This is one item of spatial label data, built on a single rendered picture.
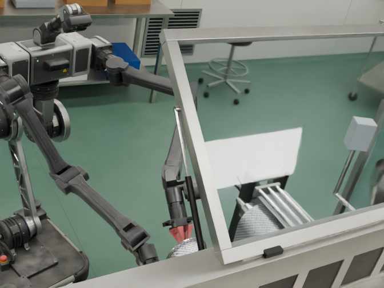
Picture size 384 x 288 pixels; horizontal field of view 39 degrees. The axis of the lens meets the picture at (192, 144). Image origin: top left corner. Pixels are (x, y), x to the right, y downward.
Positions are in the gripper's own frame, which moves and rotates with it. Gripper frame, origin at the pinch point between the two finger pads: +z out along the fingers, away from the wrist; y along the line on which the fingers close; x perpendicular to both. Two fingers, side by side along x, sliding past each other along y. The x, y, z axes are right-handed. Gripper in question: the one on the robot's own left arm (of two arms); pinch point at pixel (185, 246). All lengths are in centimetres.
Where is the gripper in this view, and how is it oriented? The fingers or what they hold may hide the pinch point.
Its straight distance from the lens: 180.9
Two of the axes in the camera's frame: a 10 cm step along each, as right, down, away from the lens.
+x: 4.6, -3.1, -8.3
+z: 2.2, 9.5, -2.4
